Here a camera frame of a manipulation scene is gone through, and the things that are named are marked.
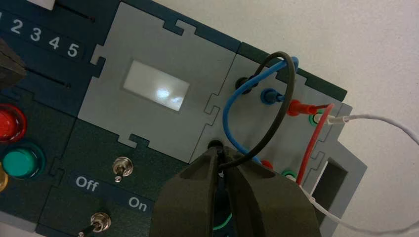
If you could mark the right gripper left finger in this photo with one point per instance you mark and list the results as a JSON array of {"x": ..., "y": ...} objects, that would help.
[{"x": 186, "y": 209}]

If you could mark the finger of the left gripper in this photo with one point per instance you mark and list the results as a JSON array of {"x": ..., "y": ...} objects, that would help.
[{"x": 9, "y": 67}]

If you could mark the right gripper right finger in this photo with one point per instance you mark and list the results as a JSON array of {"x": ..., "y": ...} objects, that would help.
[{"x": 271, "y": 209}]

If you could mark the black and green rotary knob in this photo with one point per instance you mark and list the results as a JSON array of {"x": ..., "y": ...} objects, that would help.
[{"x": 220, "y": 225}]

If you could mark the red round push button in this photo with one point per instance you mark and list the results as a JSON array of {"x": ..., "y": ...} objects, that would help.
[{"x": 6, "y": 123}]

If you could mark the grey and teal task box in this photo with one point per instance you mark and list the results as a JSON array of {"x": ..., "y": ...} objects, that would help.
[{"x": 154, "y": 137}]

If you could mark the green round push button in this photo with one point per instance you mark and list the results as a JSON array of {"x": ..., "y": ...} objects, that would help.
[{"x": 21, "y": 162}]

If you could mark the yellow round push button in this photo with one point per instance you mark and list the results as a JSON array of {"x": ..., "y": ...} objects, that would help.
[{"x": 2, "y": 178}]

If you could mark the white rectangular display window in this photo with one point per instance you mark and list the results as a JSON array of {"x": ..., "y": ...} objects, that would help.
[{"x": 156, "y": 85}]

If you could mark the metal toggle switch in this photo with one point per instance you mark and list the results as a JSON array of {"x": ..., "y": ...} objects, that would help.
[
  {"x": 98, "y": 222},
  {"x": 121, "y": 166}
]

